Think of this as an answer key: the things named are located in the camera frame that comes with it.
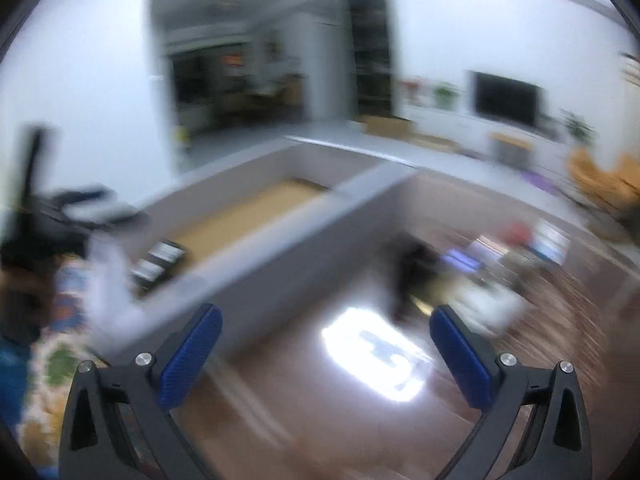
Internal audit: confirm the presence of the green potted plant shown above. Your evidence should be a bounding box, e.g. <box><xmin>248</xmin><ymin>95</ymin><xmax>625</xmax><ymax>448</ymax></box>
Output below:
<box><xmin>432</xmin><ymin>82</ymin><xmax>459</xmax><ymax>111</ymax></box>

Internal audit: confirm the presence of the vase with red flowers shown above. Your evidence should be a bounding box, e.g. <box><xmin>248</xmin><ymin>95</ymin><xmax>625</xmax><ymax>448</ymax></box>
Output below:
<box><xmin>402</xmin><ymin>77</ymin><xmax>427</xmax><ymax>107</ymax></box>

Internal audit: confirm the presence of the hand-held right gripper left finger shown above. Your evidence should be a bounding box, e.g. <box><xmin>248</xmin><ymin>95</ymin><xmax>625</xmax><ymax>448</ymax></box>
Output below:
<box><xmin>59</xmin><ymin>303</ymin><xmax>223</xmax><ymax>480</ymax></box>

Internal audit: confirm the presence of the black flat television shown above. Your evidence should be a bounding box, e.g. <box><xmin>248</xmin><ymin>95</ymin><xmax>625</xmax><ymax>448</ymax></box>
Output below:
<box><xmin>467</xmin><ymin>70</ymin><xmax>544</xmax><ymax>129</ymax></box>

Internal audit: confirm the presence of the dark glass display cabinet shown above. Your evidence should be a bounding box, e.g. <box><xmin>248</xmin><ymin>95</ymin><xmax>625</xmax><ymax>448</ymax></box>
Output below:
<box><xmin>346</xmin><ymin>0</ymin><xmax>397</xmax><ymax>122</ymax></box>

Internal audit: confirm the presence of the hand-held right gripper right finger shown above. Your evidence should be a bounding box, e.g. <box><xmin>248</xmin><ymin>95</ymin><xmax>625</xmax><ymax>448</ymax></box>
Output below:
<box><xmin>429</xmin><ymin>305</ymin><xmax>593</xmax><ymax>480</ymax></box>

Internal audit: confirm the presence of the brown patterned wooden desktop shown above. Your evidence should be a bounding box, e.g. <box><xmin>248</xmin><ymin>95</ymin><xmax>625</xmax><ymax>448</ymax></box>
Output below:
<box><xmin>190</xmin><ymin>170</ymin><xmax>640</xmax><ymax>480</ymax></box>

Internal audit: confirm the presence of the white television cabinet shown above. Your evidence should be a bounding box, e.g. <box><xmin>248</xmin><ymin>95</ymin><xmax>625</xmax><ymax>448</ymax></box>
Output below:
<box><xmin>399</xmin><ymin>102</ymin><xmax>577</xmax><ymax>172</ymax></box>

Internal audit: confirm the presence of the wooden bench with metal legs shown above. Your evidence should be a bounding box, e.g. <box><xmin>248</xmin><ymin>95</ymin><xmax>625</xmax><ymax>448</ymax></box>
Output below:
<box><xmin>489</xmin><ymin>132</ymin><xmax>534</xmax><ymax>167</ymax></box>

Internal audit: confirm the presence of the blue cardboard box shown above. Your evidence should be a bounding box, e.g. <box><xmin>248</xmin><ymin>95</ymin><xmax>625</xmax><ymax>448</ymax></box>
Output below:
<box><xmin>529</xmin><ymin>219</ymin><xmax>572</xmax><ymax>266</ymax></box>

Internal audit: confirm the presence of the black box with white labels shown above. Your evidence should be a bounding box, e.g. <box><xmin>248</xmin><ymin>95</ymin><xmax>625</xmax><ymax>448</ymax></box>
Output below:
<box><xmin>130</xmin><ymin>239</ymin><xmax>189</xmax><ymax>289</ymax></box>

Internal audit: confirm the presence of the red packet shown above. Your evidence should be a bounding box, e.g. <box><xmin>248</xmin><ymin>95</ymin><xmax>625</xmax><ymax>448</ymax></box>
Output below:
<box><xmin>501</xmin><ymin>224</ymin><xmax>532</xmax><ymax>247</ymax></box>

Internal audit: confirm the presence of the person's left hand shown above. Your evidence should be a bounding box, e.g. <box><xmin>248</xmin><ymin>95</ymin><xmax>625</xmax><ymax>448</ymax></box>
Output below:
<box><xmin>0</xmin><ymin>264</ymin><xmax>57</xmax><ymax>333</ymax></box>

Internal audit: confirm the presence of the floral printed cloth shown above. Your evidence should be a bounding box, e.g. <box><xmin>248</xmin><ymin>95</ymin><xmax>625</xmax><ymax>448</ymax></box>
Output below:
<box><xmin>20</xmin><ymin>255</ymin><xmax>118</xmax><ymax>466</ymax></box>

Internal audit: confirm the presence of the brown cardboard box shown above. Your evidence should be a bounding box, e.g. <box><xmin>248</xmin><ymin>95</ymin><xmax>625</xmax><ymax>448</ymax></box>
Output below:
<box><xmin>357</xmin><ymin>114</ymin><xmax>417</xmax><ymax>139</ymax></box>

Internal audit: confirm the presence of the grey storage box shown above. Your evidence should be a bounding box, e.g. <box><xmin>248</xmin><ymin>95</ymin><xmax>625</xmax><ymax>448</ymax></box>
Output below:
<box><xmin>106</xmin><ymin>135</ymin><xmax>422</xmax><ymax>362</ymax></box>

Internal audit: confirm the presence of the black cloth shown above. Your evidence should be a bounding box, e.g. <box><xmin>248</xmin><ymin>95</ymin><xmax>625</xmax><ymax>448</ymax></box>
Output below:
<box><xmin>392</xmin><ymin>242</ymin><xmax>437</xmax><ymax>322</ymax></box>

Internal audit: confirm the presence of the large leafy potted plant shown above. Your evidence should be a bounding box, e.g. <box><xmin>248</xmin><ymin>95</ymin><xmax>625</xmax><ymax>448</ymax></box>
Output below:
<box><xmin>559</xmin><ymin>109</ymin><xmax>599</xmax><ymax>147</ymax></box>

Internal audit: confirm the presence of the orange lounge chair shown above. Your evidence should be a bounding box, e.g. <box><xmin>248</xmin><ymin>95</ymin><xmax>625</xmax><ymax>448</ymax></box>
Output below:
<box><xmin>566</xmin><ymin>147</ymin><xmax>640</xmax><ymax>212</ymax></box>

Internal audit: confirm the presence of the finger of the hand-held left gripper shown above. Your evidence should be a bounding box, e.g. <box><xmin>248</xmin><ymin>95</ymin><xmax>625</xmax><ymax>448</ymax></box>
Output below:
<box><xmin>10</xmin><ymin>127</ymin><xmax>49</xmax><ymax>241</ymax></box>
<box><xmin>47</xmin><ymin>186</ymin><xmax>152</xmax><ymax>235</ymax></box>

